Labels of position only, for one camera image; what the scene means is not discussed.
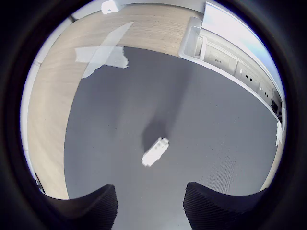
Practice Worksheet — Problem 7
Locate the small white plastic terminal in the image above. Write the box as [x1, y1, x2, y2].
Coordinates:
[141, 137, 170, 168]

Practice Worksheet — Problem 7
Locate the white tape strip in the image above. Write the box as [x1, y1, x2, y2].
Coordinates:
[275, 120, 284, 147]
[74, 46, 129, 69]
[81, 22, 135, 80]

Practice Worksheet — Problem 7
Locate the dark grey mat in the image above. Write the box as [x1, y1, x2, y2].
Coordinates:
[63, 46, 280, 230]

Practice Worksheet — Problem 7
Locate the white bracket with screw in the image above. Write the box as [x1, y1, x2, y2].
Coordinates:
[100, 0, 120, 15]

